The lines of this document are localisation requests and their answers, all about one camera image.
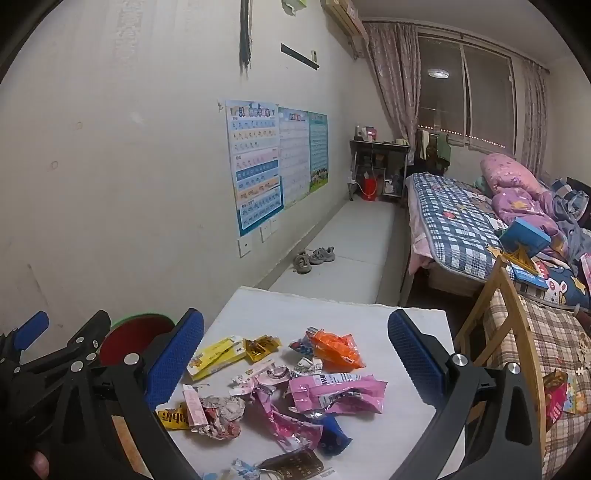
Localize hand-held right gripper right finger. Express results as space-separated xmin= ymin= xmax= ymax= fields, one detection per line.
xmin=388 ymin=308 xmax=542 ymax=480

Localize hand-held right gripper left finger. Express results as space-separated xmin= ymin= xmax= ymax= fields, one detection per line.
xmin=99 ymin=308 xmax=205 ymax=480

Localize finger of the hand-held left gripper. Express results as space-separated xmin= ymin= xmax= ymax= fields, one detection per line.
xmin=14 ymin=310 xmax=112 ymax=384
xmin=0 ymin=311 xmax=49 ymax=370

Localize green-rimmed red plastic bin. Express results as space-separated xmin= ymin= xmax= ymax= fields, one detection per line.
xmin=99 ymin=313 xmax=177 ymax=366

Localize pale pink printed packet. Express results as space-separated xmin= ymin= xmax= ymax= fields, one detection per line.
xmin=182 ymin=388 xmax=209 ymax=426

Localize gold foil wrapper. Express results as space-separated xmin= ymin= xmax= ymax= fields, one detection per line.
xmin=242 ymin=335 xmax=282 ymax=363

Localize large pink snack packet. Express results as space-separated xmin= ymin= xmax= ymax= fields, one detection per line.
xmin=286 ymin=373 xmax=389 ymax=416

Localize dark brown gold packet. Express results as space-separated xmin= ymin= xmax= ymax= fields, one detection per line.
xmin=257 ymin=449 xmax=325 ymax=480

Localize person's left hand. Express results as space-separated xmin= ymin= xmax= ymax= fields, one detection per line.
xmin=28 ymin=449 xmax=50 ymax=480

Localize yellow snack packet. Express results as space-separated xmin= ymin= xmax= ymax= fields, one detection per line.
xmin=188 ymin=337 xmax=246 ymax=382

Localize yellow brown wrapper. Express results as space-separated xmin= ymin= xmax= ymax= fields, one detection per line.
xmin=157 ymin=405 xmax=194 ymax=431

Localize crumpled silver wrapper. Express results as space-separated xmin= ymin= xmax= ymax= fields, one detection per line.
xmin=191 ymin=394 xmax=246 ymax=439

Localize orange snack wrapper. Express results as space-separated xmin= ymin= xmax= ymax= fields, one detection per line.
xmin=307 ymin=327 xmax=366 ymax=370

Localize pale pink torn wrapper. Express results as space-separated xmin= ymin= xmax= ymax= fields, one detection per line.
xmin=230 ymin=361 xmax=293 ymax=398

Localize silver white wrapper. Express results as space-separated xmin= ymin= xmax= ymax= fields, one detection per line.
xmin=291 ymin=354 xmax=325 ymax=376

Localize blue foil wrapper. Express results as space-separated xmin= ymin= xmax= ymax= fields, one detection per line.
xmin=318 ymin=412 xmax=355 ymax=457

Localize long pink foil wrapper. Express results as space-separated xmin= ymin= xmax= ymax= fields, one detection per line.
xmin=252 ymin=387 xmax=324 ymax=454

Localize yellow plastic stand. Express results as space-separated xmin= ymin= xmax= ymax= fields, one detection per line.
xmin=501 ymin=248 xmax=542 ymax=278

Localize brown plaid cushion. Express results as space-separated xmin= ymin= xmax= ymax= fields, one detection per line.
xmin=488 ymin=290 xmax=591 ymax=478

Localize bed with plaid blanket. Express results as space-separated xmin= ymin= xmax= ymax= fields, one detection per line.
xmin=405 ymin=172 xmax=591 ymax=315

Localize red pink snack packet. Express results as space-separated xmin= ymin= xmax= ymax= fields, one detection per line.
xmin=542 ymin=369 xmax=590 ymax=433

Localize dark blue cartoon blanket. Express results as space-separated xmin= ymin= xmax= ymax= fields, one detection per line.
xmin=531 ymin=256 xmax=591 ymax=317

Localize blue box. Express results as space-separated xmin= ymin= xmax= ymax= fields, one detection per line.
xmin=499 ymin=217 xmax=553 ymax=260

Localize pink star quilt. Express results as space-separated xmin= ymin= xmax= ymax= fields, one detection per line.
xmin=480 ymin=153 xmax=560 ymax=252

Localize black metal desk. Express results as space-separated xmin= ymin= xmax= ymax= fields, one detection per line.
xmin=349 ymin=138 xmax=411 ymax=202

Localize hanging clothes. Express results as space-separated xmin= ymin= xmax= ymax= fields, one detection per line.
xmin=414 ymin=128 xmax=452 ymax=175

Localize pink patterned curtain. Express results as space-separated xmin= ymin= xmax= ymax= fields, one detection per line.
xmin=364 ymin=21 xmax=424 ymax=182
xmin=522 ymin=60 xmax=551 ymax=182

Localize window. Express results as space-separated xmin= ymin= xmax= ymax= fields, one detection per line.
xmin=417 ymin=36 xmax=516 ymax=149

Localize dark hanging tassel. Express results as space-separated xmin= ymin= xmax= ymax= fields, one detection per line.
xmin=237 ymin=0 xmax=253 ymax=75

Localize wooden chair frame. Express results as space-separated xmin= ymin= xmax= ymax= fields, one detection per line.
xmin=454 ymin=255 xmax=549 ymax=464

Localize blue-bordered wall chart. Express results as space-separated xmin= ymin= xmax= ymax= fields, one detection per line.
xmin=225 ymin=99 xmax=283 ymax=237

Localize green wall chart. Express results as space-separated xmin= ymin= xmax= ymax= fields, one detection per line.
xmin=308 ymin=112 xmax=329 ymax=194

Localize white wall chart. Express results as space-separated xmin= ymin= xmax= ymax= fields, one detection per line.
xmin=278 ymin=108 xmax=310 ymax=211

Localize black wall strip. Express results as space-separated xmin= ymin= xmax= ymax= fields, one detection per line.
xmin=280 ymin=43 xmax=321 ymax=71

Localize wall air conditioner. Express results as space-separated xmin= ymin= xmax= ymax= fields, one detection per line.
xmin=320 ymin=0 xmax=369 ymax=36

